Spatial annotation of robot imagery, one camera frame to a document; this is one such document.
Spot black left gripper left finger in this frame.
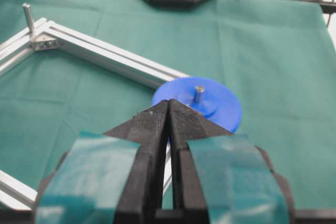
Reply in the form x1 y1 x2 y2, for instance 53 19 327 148
35 101 168 223

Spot steel shaft near corner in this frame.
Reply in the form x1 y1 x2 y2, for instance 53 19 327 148
193 85 205 103

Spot steel shaft corner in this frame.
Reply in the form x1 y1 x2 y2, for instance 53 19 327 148
23 3 35 41
193 85 205 103

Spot steel shaft far corner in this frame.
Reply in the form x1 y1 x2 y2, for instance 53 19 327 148
23 3 35 41

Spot aluminium extrusion square frame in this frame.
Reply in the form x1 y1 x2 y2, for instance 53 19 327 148
1 18 184 209

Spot blue plastic gear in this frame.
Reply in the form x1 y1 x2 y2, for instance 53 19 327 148
152 76 242 143

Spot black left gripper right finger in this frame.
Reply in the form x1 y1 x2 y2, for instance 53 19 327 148
169 99 295 223

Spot green table cloth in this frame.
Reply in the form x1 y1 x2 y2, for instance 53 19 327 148
1 0 335 208

